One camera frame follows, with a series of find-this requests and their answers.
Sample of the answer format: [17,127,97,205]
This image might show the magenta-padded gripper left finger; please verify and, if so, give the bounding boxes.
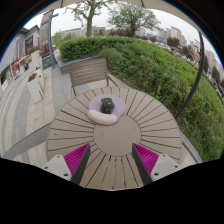
[41,142,92,186]

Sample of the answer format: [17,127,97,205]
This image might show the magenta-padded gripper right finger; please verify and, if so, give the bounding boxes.
[131,142,184,186]

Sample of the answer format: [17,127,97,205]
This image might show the black computer mouse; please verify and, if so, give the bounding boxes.
[99,97,116,115]

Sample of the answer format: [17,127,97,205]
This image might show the lavender mouse pad with wrist rest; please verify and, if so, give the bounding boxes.
[86,94,128,127]

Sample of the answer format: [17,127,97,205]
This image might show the green hedge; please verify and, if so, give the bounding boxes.
[58,35,224,163]

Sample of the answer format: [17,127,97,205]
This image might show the brown slatted outdoor chair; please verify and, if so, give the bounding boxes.
[68,57,120,98]

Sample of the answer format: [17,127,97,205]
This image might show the dark curved parasol pole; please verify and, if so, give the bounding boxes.
[174,31,206,120]

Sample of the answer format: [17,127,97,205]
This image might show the tall white flower planter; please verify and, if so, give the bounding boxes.
[28,45,43,73]

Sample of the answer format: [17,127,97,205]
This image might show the storefront building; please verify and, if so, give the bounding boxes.
[0,24,41,92]

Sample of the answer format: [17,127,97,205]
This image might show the distant apartment buildings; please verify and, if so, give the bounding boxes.
[53,25,223,73]

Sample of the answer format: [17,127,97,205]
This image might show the tall grey sign pillar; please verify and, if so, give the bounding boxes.
[39,9,56,69]

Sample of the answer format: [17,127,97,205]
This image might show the tree with bare trunk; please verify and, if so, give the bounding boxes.
[68,0,118,38]

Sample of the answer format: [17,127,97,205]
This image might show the round leafy green tree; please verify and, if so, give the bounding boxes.
[106,2,162,38]

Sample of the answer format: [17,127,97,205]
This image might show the beige parasol canopy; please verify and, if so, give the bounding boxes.
[43,0,201,31]

